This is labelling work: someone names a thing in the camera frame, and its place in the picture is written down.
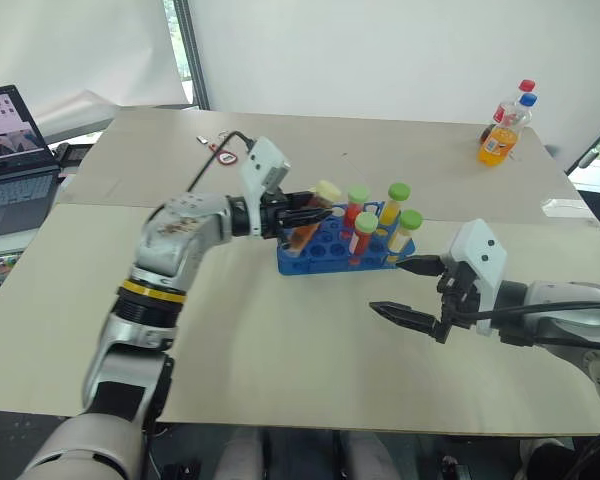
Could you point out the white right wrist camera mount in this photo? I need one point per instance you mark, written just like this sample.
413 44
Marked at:
480 250

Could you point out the cola bottle red cap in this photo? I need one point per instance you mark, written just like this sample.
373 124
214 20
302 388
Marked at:
505 111

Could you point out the small white red clip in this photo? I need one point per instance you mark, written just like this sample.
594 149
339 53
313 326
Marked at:
202 140

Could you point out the orange soda bottle blue cap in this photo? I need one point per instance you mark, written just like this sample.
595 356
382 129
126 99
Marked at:
500 142

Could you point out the small black device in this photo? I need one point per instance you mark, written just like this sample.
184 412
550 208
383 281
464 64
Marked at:
75 152

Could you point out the large white paper sheet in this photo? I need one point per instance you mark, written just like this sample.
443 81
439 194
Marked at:
75 55

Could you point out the dark window frame post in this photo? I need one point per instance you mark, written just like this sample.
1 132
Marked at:
192 55

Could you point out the open grey laptop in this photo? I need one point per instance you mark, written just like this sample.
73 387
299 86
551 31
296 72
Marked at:
10 190

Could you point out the blue test tube rack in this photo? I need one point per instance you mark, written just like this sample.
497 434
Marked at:
325 260

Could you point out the orange tube with pale cap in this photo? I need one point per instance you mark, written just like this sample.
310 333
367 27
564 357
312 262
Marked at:
326 190

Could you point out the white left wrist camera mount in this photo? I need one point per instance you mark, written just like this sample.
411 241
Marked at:
260 160

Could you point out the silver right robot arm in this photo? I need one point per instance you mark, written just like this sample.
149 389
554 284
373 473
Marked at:
565 305

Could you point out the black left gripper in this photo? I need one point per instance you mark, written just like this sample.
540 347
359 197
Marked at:
270 215

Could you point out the red tube with green cap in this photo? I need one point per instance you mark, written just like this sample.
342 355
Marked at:
366 222
357 196

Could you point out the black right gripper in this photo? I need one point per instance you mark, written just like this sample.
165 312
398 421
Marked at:
462 292

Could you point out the red and white tag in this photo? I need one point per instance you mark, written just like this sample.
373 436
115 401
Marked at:
228 158

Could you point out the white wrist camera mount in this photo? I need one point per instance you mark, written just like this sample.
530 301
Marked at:
260 160
480 250

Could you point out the yellow tube with green cap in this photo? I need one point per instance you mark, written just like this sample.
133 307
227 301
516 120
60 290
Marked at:
399 192
411 219

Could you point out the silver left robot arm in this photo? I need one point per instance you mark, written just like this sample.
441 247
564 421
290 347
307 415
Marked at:
180 235

